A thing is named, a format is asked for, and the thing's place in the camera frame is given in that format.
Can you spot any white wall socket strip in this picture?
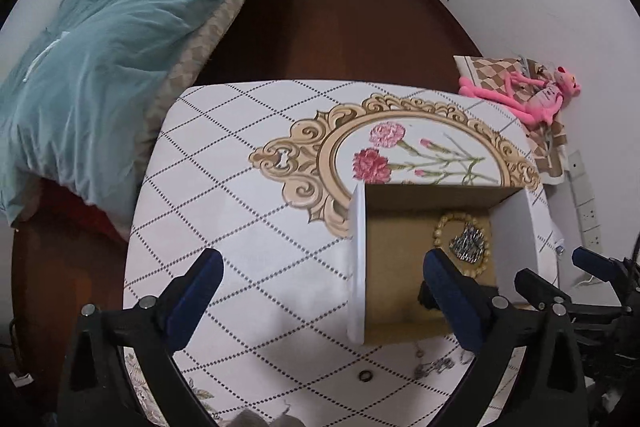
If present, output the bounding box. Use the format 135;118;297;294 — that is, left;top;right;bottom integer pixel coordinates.
567;150;604;253

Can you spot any red cloth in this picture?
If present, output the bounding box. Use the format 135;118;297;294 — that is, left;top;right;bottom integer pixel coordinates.
15;178;127;244

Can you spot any silver jewelry piece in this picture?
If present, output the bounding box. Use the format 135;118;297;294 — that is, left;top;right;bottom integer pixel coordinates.
448;227;488;264

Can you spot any wooden bead bracelet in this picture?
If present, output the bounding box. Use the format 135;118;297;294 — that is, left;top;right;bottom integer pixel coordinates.
432;212;493;280

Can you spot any light blue duvet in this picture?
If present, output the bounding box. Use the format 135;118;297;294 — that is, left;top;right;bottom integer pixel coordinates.
0;0;266;228

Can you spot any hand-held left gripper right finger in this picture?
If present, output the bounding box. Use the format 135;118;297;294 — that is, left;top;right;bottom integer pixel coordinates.
422;248;591;427

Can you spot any pink plush toy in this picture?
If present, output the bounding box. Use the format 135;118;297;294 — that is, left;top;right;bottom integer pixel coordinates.
459;66;584;128

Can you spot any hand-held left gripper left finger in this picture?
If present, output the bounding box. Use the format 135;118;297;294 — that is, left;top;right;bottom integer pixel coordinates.
57;248;224;427

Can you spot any floral checked tablecloth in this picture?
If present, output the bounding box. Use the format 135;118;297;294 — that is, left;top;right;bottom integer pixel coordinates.
122;79;563;427

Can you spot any silver chain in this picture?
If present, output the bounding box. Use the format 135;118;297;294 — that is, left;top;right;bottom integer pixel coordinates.
412;355;456;380

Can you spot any grey cloth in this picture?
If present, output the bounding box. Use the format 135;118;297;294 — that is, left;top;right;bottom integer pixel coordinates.
232;408;303;427

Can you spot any brown checkered cushion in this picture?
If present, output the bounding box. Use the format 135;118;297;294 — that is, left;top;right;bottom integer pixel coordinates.
452;54;571;186

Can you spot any white cardboard box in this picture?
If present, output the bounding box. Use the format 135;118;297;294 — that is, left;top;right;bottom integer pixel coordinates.
346;181;542;348

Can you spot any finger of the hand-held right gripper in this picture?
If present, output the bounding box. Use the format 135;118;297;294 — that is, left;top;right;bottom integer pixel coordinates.
515;268;623;317
571;246;640;293

